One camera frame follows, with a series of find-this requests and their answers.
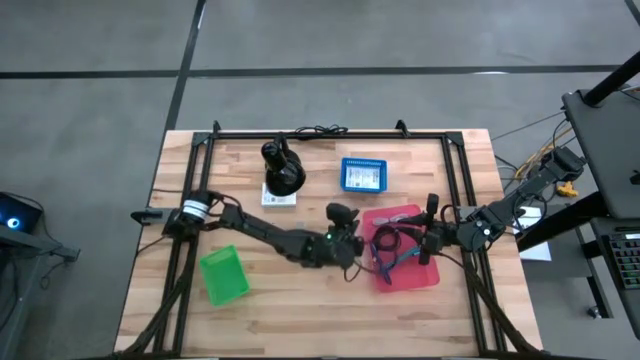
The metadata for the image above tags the teal braided cable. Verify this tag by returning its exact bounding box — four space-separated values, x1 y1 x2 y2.
382 246 422 272

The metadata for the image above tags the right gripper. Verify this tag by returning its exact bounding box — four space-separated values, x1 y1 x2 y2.
397 192 467 267

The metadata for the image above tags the grey metal stand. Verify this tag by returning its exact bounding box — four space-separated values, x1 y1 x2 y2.
0 227 81 360

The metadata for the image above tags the red plastic bin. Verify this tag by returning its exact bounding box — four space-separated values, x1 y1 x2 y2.
360 203 442 294

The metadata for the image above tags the black lamp power cable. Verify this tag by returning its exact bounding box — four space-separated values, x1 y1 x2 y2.
294 124 350 137

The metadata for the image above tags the small white box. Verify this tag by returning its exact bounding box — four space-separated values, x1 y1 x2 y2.
261 182 298 208

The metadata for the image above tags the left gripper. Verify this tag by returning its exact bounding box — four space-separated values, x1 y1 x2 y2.
319 202 366 271

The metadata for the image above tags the purple braided cable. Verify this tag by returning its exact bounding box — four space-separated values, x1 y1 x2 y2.
368 238 395 286

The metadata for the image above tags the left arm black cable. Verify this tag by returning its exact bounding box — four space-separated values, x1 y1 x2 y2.
342 259 376 284

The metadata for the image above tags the black pole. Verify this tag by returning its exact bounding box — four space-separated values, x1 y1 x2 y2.
582 49 640 108

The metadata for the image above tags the grey cart top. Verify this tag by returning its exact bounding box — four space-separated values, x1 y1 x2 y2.
561 87 640 221

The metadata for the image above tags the black cart frame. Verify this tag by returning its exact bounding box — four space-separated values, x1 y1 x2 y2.
514 192 640 341

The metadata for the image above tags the yellow cable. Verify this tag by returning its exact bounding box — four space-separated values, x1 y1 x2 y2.
514 143 580 199

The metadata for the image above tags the white paper sheet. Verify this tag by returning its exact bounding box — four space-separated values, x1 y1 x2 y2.
514 206 553 263

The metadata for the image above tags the black gooseneck desk lamp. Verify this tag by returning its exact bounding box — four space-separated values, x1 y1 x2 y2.
260 138 308 198

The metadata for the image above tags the green plastic basket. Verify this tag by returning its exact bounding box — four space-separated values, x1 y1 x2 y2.
199 244 251 306

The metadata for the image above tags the computer with blue light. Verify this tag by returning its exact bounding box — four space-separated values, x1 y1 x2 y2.
0 191 44 235

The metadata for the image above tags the blue plastic basket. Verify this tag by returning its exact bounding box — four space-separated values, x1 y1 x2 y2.
340 156 389 195

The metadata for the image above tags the black aluminium frame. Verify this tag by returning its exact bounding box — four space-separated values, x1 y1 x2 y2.
115 119 546 359

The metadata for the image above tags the computer keyboard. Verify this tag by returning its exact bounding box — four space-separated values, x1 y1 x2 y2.
602 232 640 291

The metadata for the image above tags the black table clamp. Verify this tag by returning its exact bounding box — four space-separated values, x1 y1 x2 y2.
130 208 165 225

